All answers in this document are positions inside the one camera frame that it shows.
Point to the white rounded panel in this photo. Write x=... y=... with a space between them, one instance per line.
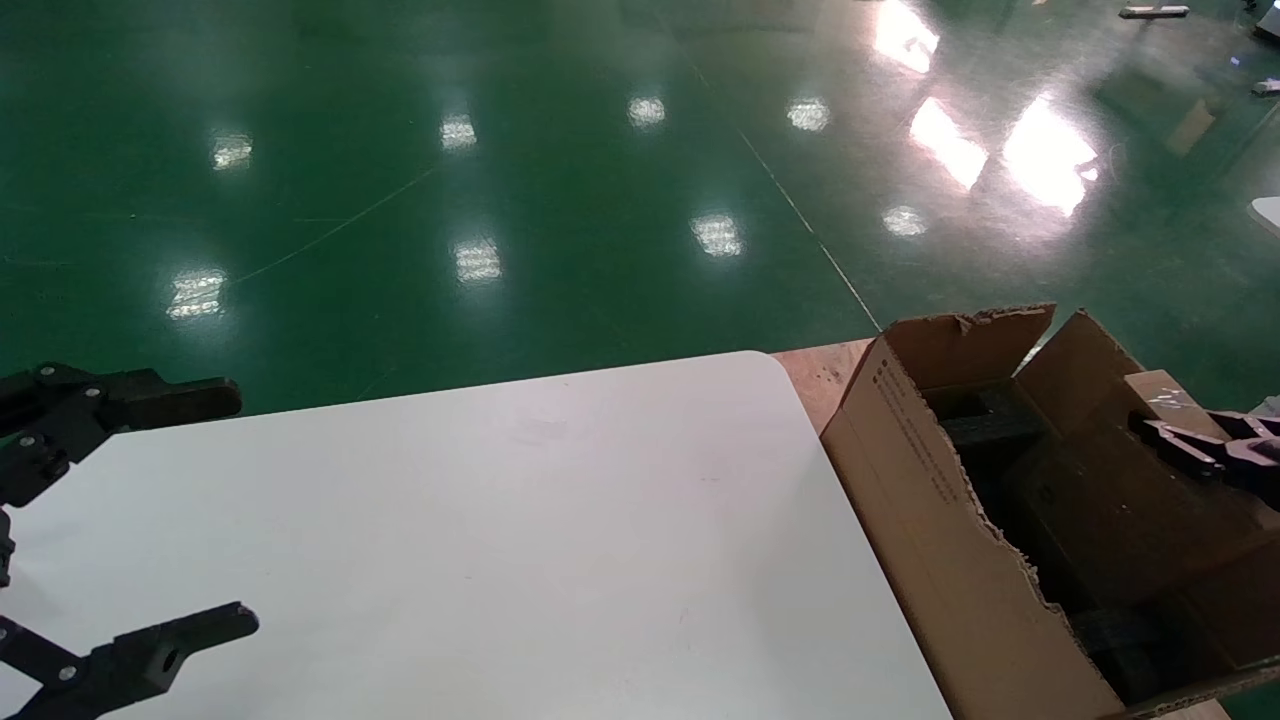
x=1267 y=214

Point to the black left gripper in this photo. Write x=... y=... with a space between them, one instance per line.
x=5 y=550

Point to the wooden platform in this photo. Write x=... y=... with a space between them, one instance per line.
x=820 y=378

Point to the big open cardboard box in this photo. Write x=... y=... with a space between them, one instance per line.
x=920 y=500

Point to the grey flat bar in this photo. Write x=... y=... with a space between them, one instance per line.
x=1153 y=12

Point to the white machine base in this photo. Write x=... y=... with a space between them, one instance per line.
x=1270 y=20

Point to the small grey floor object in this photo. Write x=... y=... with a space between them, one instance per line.
x=1267 y=88

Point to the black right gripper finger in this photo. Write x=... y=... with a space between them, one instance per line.
x=1190 y=445
x=1250 y=425

